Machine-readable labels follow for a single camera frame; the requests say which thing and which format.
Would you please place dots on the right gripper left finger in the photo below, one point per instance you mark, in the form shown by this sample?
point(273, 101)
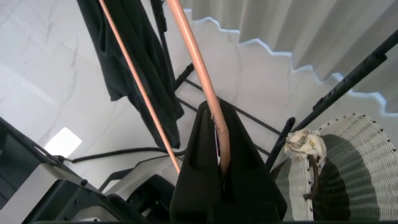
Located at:
point(196, 186)

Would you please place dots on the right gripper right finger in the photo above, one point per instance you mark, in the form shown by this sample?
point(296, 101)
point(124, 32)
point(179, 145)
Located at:
point(252, 186)

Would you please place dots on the pink clothes hanger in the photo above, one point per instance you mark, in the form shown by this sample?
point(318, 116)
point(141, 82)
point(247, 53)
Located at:
point(199, 68)

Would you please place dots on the dark grey t-shirt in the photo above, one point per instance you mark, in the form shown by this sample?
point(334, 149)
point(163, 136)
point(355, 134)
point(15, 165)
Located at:
point(136, 46)

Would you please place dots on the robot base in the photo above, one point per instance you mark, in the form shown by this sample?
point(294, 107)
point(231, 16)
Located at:
point(46, 193)

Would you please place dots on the white laundry basket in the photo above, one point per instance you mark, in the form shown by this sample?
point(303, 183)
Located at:
point(363, 161)

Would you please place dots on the black clothes rack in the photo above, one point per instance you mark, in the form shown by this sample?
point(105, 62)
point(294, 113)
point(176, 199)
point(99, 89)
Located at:
point(348, 82)

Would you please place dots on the cream printed garment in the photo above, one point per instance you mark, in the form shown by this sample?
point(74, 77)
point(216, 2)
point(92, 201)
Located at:
point(303, 141)

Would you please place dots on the white curtain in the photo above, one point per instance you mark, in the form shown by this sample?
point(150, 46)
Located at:
point(311, 31)

